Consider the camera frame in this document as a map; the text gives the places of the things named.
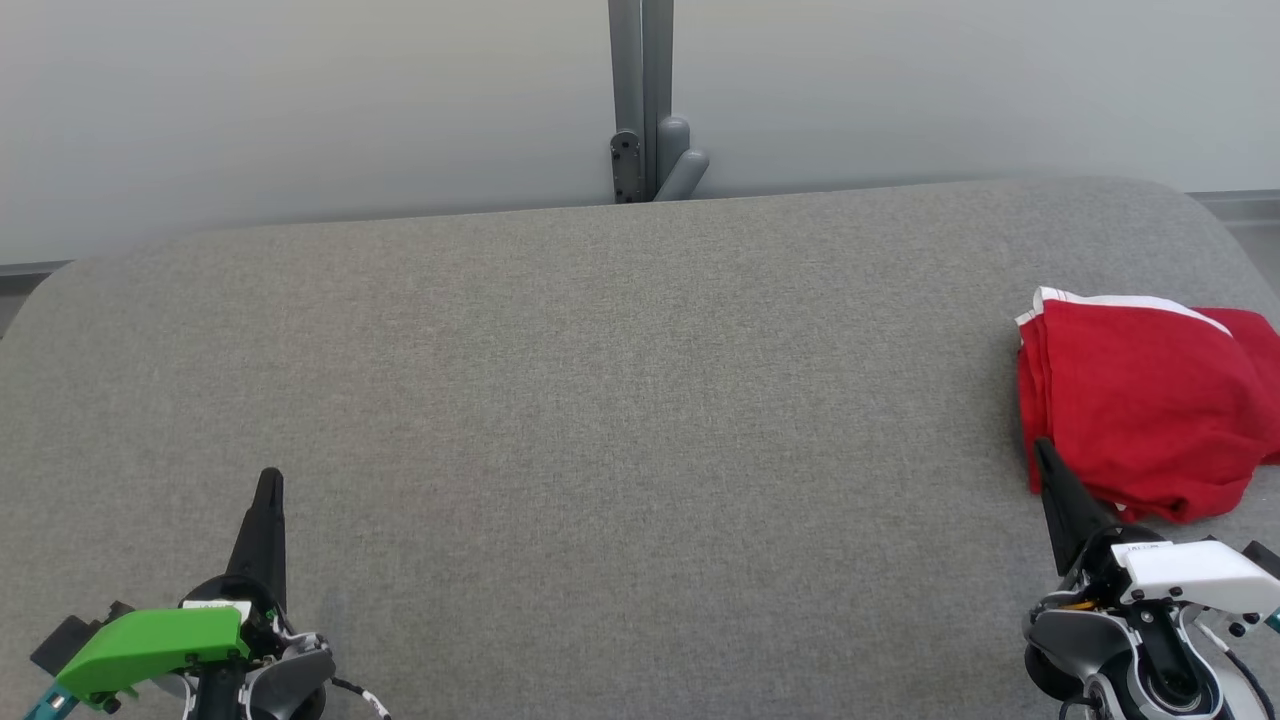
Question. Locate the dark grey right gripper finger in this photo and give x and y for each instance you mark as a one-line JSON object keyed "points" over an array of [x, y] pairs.
{"points": [[1070, 515]]}

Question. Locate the grey rounded tube bracket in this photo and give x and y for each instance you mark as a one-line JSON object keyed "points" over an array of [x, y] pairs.
{"points": [[682, 165]]}

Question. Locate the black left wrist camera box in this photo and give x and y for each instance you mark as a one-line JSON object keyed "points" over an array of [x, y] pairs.
{"points": [[60, 640]]}

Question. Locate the red shorts with white stripe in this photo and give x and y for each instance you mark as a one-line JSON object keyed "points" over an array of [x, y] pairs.
{"points": [[1130, 400]]}

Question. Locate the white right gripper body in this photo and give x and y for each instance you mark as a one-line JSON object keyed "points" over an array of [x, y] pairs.
{"points": [[1200, 575]]}

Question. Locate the grey hinge plate with bolts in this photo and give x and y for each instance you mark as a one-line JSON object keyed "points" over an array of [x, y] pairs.
{"points": [[627, 165]]}

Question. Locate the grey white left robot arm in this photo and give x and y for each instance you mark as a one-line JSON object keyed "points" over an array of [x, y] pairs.
{"points": [[290, 680]]}

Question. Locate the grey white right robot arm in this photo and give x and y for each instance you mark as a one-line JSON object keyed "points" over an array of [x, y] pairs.
{"points": [[1160, 680]]}

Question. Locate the red shorts with zipper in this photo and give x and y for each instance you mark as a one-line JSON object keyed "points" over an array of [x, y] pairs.
{"points": [[1262, 380]]}

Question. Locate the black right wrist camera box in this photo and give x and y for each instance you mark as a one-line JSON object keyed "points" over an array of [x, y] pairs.
{"points": [[1268, 556]]}

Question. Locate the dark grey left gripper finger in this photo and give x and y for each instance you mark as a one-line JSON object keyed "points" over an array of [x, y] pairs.
{"points": [[265, 540]]}

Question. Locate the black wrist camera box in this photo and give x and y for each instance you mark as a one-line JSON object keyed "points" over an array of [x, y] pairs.
{"points": [[60, 640], [1268, 556]]}

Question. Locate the grey metal post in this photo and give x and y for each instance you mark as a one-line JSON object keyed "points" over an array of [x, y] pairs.
{"points": [[640, 60]]}

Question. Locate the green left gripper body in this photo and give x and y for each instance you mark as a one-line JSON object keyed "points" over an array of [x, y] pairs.
{"points": [[150, 645]]}

